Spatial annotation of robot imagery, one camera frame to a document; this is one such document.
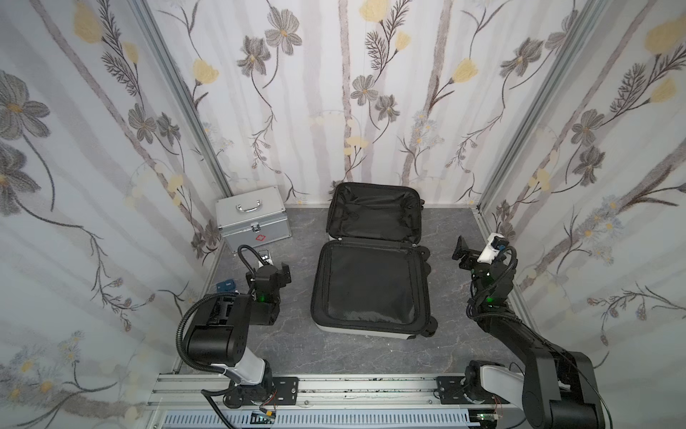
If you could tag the white hard-shell suitcase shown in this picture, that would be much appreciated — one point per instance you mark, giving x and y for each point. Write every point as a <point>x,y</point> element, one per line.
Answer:
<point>372,274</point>

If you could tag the white perforated cable duct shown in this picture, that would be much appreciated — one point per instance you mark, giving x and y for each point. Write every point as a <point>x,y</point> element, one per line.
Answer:
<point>354,418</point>

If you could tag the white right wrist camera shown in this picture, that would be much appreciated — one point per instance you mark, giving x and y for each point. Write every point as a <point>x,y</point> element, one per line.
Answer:
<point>495,244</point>

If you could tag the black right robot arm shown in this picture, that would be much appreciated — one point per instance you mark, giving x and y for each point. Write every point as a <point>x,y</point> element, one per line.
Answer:
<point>557,388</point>

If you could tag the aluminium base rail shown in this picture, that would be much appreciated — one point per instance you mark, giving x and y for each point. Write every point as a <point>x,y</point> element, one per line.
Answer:
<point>313,392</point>

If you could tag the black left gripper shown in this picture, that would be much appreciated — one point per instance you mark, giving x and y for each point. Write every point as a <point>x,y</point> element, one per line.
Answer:
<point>272,273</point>

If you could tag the small blue box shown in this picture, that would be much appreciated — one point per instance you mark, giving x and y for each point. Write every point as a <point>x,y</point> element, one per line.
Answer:
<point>226,286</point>

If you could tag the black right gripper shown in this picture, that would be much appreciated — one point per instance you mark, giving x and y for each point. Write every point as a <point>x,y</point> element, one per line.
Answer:
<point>471,255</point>

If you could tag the silver aluminium case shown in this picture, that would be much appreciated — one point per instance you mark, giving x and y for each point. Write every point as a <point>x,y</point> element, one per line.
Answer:
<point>255,218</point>

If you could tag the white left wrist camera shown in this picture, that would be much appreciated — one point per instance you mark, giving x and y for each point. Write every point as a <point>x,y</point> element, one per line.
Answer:
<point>265,257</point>

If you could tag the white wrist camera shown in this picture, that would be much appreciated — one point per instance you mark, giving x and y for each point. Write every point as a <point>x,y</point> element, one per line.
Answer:
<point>495,244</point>
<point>265,257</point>

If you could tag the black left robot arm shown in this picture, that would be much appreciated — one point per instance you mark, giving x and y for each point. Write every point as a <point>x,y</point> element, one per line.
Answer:
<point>212,335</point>

